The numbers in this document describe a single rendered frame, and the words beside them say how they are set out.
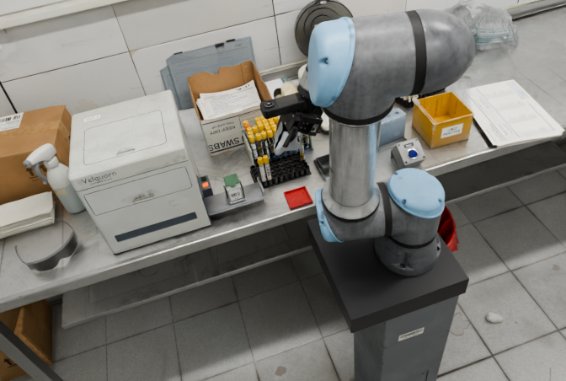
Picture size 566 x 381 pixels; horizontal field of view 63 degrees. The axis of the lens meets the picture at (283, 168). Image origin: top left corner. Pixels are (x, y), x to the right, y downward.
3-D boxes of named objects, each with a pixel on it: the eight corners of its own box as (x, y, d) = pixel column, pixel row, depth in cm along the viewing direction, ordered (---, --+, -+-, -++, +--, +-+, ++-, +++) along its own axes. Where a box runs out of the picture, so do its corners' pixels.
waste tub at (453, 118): (429, 150, 145) (433, 125, 138) (410, 125, 154) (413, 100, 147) (469, 139, 146) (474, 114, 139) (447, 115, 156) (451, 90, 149)
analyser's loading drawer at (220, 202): (196, 222, 131) (192, 210, 127) (193, 206, 136) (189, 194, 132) (266, 201, 134) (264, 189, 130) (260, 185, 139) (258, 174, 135)
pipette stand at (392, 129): (379, 152, 146) (381, 127, 139) (368, 140, 151) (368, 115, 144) (407, 142, 149) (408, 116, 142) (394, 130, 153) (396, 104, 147)
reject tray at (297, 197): (291, 210, 133) (290, 207, 133) (283, 194, 138) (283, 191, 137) (312, 202, 134) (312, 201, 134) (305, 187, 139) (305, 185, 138)
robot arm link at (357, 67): (388, 246, 101) (432, 47, 57) (320, 254, 102) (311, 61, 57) (377, 200, 108) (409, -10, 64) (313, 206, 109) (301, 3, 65)
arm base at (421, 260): (453, 259, 108) (461, 233, 101) (397, 287, 105) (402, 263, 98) (413, 213, 118) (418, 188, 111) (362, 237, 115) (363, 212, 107)
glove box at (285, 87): (280, 136, 157) (277, 114, 151) (262, 99, 175) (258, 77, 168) (315, 126, 159) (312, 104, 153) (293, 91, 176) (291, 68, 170)
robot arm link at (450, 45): (510, -9, 59) (408, 37, 107) (423, 2, 59) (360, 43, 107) (514, 85, 60) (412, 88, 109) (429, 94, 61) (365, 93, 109)
